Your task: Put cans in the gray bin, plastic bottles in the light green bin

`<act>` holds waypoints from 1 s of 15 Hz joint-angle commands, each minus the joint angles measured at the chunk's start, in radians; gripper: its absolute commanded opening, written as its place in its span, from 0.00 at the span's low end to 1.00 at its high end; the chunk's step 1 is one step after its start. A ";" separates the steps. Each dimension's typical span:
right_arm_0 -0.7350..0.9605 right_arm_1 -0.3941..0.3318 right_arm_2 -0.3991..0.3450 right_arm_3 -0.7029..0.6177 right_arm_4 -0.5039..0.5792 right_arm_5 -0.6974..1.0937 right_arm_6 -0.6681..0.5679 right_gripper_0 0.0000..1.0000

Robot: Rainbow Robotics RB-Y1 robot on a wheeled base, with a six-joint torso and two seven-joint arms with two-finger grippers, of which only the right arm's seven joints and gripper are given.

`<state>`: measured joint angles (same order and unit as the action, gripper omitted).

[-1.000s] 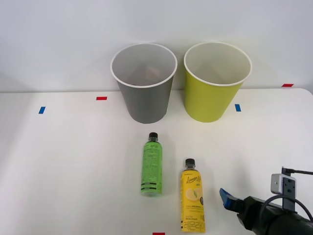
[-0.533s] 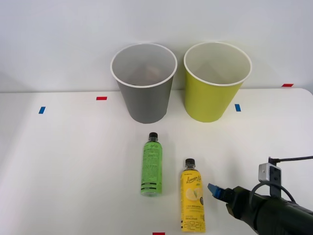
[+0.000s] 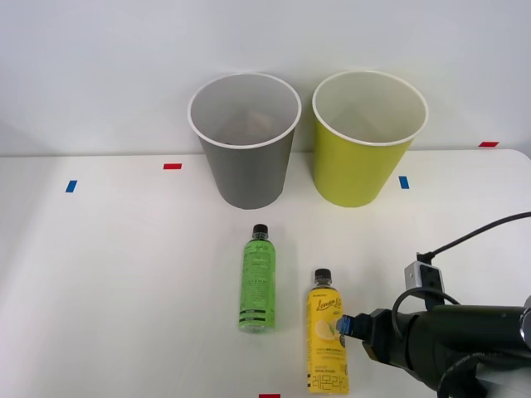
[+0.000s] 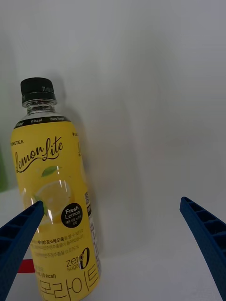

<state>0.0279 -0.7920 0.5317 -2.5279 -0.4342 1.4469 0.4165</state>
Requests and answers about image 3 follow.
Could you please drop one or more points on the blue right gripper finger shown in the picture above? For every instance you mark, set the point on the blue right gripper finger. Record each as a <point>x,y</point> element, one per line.
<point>352,325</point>

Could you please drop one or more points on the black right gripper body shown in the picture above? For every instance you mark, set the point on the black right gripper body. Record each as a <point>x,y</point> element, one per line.
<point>386,336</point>

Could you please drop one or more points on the yellow label plastic bottle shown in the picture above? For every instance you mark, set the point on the yellow label plastic bottle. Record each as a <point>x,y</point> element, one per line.
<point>325,356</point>

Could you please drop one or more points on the green label plastic bottle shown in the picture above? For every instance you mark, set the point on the green label plastic bottle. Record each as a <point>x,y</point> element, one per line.
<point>257,282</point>

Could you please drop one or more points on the yellow-green plastic waste bin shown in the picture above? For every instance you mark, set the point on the yellow-green plastic waste bin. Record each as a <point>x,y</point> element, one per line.
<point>348,170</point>

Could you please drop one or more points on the grey plastic waste bin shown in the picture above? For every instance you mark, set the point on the grey plastic waste bin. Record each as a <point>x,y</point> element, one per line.
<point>249,174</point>

